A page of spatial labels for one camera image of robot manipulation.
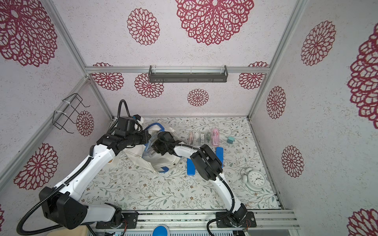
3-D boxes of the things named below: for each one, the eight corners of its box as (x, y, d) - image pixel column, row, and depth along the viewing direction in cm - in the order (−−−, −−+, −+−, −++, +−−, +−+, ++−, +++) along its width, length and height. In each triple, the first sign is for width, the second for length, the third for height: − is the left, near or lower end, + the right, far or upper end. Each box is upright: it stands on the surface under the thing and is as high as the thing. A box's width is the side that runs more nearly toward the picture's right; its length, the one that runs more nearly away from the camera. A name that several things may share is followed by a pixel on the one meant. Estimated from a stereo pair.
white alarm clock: (244, 191, 85) (246, 188, 81) (239, 170, 93) (241, 167, 90) (266, 191, 85) (269, 188, 81) (259, 170, 93) (262, 167, 90)
